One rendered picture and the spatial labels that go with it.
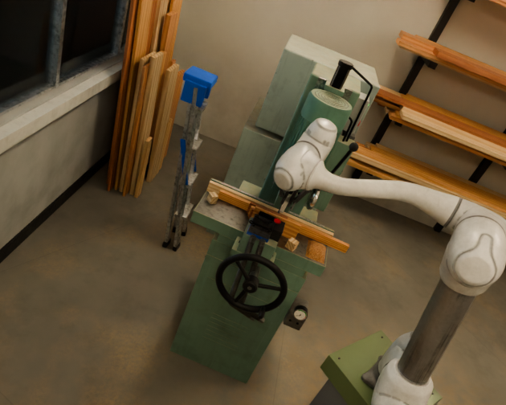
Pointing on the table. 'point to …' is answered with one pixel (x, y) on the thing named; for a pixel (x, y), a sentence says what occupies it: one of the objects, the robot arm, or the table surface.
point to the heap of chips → (316, 251)
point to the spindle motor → (341, 108)
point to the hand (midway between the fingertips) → (284, 204)
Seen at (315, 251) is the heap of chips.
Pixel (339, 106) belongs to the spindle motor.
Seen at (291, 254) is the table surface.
